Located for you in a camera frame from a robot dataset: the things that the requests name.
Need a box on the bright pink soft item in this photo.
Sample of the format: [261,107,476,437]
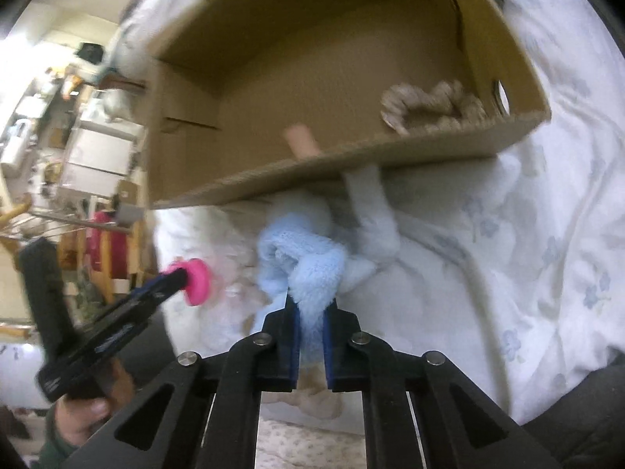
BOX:
[167,258,213,308]

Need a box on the person's dark trouser leg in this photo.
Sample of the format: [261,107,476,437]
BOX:
[516,360,625,469]

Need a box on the pale grey fluffy sock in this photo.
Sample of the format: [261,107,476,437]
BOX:
[341,163,400,285]

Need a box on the white floral bed cover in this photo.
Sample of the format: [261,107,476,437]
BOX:
[105,0,625,469]

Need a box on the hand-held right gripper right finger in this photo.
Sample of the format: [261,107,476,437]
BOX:
[323,298,562,469]

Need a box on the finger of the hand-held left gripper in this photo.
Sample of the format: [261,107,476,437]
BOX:
[110,266,192,320]

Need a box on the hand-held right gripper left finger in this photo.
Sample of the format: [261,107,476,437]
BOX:
[63,297,300,469]

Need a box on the light blue fluffy sock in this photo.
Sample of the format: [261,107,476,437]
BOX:
[255,194,350,369]

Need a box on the beige fluffy sock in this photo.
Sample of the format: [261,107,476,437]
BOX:
[380,79,488,138]

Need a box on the person's left hand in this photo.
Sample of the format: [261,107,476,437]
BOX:
[53,356,138,450]

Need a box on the brown cardboard box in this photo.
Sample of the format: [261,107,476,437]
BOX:
[144,0,552,210]

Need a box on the person's left forearm green sleeve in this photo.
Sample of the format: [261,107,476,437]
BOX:
[27,408,81,469]

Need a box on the white plastic drawer unit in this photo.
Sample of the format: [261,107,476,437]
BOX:
[61,117,147,196]

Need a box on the wooden drying rack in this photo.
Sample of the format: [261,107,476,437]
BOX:
[0,195,147,304]

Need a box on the beige fuzzy cloth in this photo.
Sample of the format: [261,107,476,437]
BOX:
[244,366,345,422]

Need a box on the pale pink soft roll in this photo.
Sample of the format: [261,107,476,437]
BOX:
[284,124,321,160]

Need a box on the red hanging cloth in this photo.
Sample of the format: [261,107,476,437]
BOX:
[85,209,132,279]

